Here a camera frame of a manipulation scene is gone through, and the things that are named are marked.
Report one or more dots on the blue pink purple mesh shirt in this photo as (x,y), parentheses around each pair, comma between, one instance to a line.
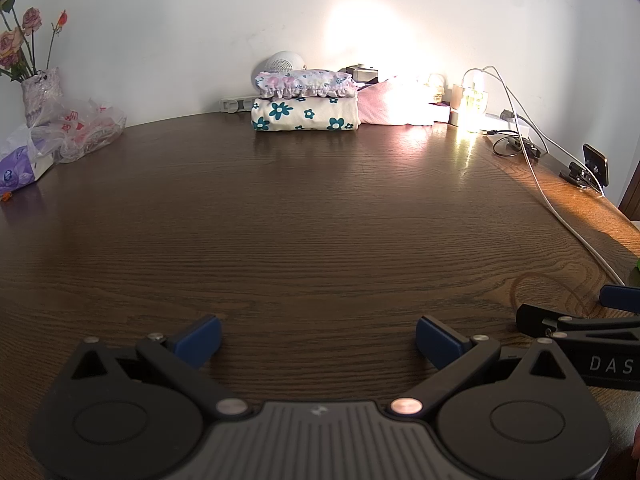
(387,105)

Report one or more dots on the white teal floral folded cloth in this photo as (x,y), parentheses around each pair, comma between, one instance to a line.
(305,115)

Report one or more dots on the white charger plug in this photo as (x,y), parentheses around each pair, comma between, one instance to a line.
(474,77)

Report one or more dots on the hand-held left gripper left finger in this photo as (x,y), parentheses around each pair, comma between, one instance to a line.
(201,341)

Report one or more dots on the pink ruffled folded cloth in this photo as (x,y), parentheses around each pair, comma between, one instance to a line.
(305,82)

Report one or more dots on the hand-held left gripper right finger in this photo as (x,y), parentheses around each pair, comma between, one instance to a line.
(439,342)

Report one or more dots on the purple tissue pack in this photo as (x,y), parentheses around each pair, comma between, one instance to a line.
(22,167)

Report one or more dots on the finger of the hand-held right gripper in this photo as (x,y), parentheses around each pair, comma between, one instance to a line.
(542,317)
(620,295)

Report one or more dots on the black box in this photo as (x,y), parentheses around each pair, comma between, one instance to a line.
(362,72)

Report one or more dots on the white round speaker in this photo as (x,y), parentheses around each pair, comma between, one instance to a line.
(282,62)

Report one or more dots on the white power strip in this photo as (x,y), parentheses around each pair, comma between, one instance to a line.
(235,105)

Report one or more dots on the glass bottle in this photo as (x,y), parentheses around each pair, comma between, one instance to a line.
(475,107)

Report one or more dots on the red printed plastic bag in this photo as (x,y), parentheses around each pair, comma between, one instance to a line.
(85,130)

